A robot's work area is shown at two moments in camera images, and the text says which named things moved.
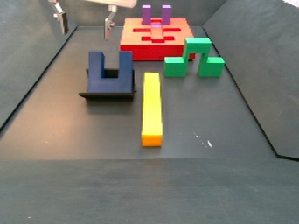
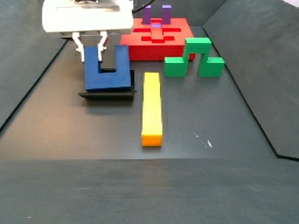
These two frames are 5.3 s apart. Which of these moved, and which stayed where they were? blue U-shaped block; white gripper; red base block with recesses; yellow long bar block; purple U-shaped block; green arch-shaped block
Moved: blue U-shaped block; white gripper
Stayed: green arch-shaped block; yellow long bar block; purple U-shaped block; red base block with recesses
